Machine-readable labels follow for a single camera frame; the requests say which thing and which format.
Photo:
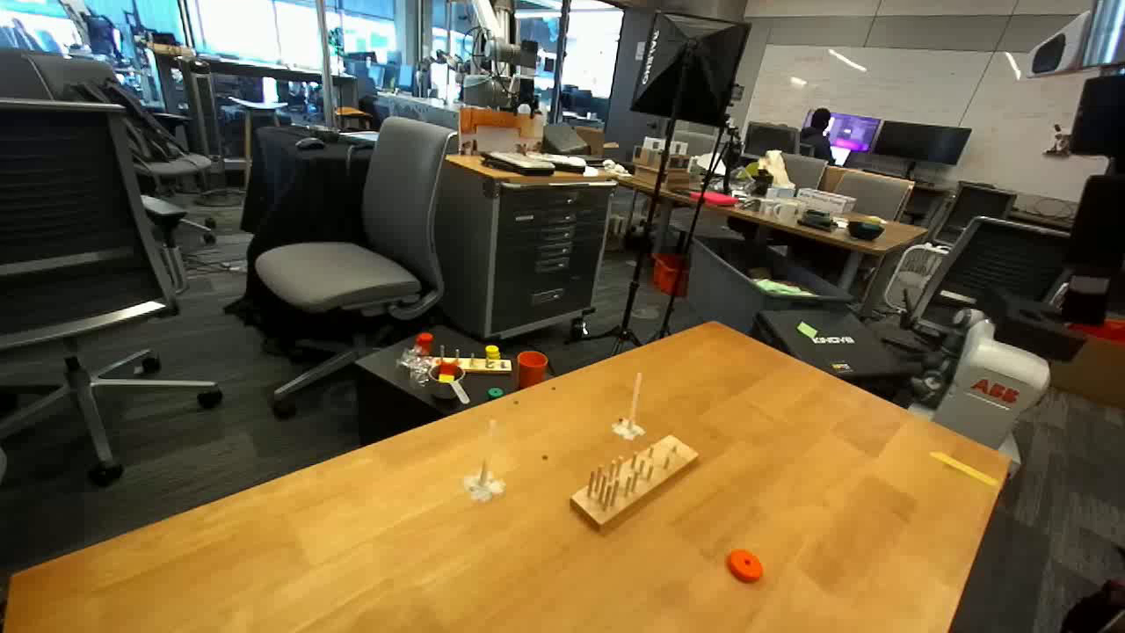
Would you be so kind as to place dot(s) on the orange cup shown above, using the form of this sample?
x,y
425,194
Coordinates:
x,y
534,366

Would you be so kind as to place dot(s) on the white peg stand right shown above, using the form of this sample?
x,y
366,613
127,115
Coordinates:
x,y
630,428

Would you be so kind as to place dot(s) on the grey office chair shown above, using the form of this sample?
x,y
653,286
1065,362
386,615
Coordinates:
x,y
388,272

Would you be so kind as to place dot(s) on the grey drawer cabinet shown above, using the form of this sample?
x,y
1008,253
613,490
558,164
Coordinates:
x,y
520,250

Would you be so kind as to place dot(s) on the clear peg stand left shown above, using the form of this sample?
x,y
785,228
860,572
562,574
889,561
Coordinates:
x,y
488,483

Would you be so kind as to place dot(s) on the low black side table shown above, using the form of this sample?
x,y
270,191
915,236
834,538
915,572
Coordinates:
x,y
392,401

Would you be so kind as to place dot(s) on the colourful toy block set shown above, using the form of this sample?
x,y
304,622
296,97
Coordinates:
x,y
426,362

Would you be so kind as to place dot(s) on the black mesh office chair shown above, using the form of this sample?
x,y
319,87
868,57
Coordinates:
x,y
76,262

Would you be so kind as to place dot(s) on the black softbox light stand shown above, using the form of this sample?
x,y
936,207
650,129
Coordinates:
x,y
688,80

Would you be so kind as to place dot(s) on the wooden peg board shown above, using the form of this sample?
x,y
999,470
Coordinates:
x,y
630,481

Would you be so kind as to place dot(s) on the red bucket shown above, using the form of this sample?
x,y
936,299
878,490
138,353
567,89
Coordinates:
x,y
670,272

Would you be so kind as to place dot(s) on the yellow tape strip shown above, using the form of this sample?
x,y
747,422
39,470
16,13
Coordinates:
x,y
965,470

